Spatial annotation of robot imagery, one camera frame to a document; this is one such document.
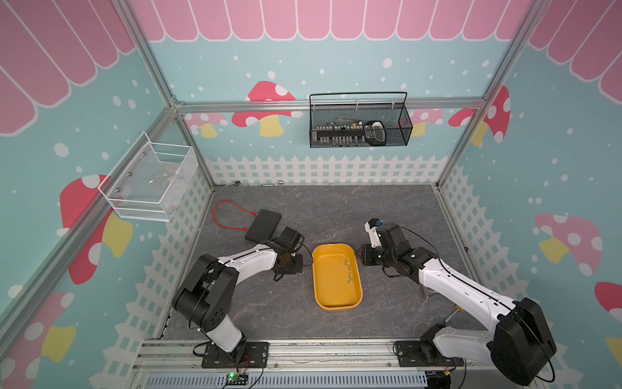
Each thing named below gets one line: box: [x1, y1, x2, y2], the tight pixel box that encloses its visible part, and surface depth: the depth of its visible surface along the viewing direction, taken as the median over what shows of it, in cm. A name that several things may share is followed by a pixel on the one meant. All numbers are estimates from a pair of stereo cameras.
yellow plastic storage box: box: [311, 243, 363, 311], surface depth 92 cm
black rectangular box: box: [244, 209, 282, 244], surface depth 108 cm
